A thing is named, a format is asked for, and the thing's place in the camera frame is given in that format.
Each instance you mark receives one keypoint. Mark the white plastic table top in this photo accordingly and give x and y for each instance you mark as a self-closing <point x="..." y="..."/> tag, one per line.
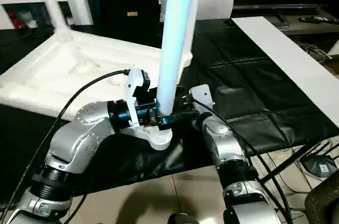
<point x="74" y="75"/>

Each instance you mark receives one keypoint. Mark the black work mat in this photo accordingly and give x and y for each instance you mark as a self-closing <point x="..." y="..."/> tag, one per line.
<point x="249" y="86"/>

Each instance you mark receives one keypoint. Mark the small tan label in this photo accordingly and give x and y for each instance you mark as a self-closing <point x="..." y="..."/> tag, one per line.
<point x="132" y="14"/>

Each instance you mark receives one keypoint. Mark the dark robot foot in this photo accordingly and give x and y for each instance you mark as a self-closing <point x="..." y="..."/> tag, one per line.
<point x="184" y="218"/>

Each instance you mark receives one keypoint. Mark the white flat sheet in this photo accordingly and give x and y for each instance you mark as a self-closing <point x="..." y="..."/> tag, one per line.
<point x="286" y="60"/>

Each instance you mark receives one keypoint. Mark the black stand leg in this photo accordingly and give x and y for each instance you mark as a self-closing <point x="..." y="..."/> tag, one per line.
<point x="296" y="163"/>

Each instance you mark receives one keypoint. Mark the black flat screen stand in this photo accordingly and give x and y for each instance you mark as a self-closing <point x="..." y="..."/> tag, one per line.
<point x="278" y="9"/>

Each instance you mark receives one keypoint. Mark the grey floor device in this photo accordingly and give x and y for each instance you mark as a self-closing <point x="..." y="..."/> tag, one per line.
<point x="320" y="166"/>

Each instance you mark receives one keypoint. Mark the black remote control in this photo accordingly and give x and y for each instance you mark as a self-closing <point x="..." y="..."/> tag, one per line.
<point x="318" y="20"/>

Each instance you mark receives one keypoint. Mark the dark brown round seat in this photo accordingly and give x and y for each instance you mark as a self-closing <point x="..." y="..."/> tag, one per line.
<point x="324" y="205"/>

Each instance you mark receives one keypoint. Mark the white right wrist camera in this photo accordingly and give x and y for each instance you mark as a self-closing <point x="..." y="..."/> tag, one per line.
<point x="202" y="97"/>

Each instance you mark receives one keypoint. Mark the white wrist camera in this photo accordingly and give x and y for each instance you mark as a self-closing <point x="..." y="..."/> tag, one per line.
<point x="136" y="86"/>
<point x="202" y="97"/>

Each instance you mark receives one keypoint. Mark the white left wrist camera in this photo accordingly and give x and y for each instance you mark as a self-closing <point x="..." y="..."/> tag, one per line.
<point x="136" y="86"/>

